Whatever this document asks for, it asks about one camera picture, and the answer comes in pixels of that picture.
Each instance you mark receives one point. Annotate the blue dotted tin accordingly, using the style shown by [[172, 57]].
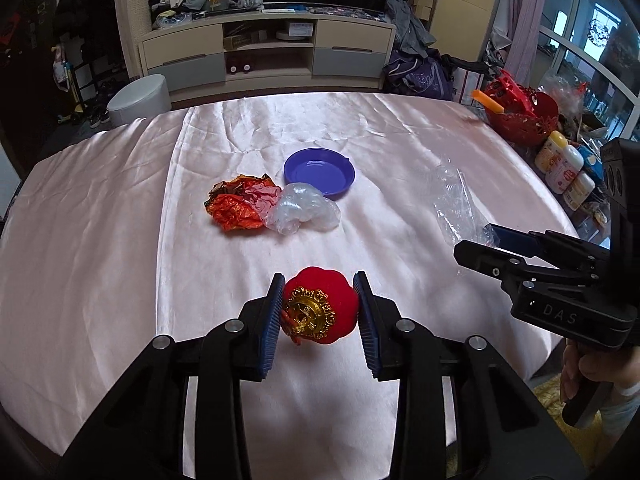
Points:
[[594, 165]]

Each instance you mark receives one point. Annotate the person's right forearm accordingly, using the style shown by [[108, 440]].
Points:
[[620, 410]]

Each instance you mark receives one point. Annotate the red orange crumpled wrapper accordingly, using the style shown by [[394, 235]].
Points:
[[240, 205]]

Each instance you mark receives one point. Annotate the purple plastic dish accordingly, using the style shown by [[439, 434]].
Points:
[[320, 172]]

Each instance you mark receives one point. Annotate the grey jacket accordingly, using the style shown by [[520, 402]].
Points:
[[410, 25]]

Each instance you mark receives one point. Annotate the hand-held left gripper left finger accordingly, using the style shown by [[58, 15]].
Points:
[[270, 320]]

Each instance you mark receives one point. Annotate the beige television cabinet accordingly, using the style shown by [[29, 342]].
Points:
[[180, 50]]

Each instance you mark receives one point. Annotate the red lattice basket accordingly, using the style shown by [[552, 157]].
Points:
[[520, 120]]

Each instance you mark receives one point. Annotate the person's right hand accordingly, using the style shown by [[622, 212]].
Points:
[[615, 367]]

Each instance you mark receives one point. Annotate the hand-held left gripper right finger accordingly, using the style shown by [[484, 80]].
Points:
[[367, 320]]

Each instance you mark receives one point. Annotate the pink curtain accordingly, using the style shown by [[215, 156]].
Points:
[[527, 15]]

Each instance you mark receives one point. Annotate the child's scooter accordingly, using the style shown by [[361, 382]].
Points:
[[70, 85]]

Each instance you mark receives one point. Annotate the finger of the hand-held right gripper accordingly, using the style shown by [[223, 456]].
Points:
[[500, 262], [515, 237]]

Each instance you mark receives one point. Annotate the clear plastic film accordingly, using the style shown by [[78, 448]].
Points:
[[452, 200]]

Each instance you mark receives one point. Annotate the dark shoes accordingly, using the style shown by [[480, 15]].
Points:
[[102, 105]]

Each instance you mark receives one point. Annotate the yellow white bottle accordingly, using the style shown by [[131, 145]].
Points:
[[549, 152]]

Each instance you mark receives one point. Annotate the black hanging coats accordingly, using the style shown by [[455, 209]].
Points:
[[85, 5]]

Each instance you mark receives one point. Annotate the white round stool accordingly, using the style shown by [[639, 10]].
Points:
[[137, 100]]

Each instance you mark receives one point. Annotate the red gold lantern ornament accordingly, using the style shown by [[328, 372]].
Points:
[[330, 290]]

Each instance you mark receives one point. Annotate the crumpled clear plastic bag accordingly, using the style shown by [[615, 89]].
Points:
[[305, 207]]

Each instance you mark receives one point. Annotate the white bottle with red label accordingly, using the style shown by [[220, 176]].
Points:
[[565, 170]]

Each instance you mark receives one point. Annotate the small white bottle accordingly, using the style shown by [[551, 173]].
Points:
[[579, 191]]

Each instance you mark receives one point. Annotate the beige folded wooden panel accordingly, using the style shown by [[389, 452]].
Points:
[[127, 20]]

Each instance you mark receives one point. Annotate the orange stick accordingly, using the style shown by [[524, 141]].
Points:
[[487, 100]]

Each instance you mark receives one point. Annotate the pink satin tablecloth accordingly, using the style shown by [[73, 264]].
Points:
[[100, 235]]

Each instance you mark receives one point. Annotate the purple bag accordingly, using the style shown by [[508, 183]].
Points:
[[420, 77]]

